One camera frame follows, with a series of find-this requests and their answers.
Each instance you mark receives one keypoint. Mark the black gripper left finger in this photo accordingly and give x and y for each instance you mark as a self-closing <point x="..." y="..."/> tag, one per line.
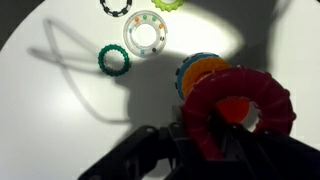
<point x="178" y="140"/>

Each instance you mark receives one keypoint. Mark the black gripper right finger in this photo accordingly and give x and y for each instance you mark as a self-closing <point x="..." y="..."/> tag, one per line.
<point x="230" y="136"/>

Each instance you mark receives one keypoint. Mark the orange stacking post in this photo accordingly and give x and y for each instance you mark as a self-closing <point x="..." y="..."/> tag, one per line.
<point x="233" y="108"/>

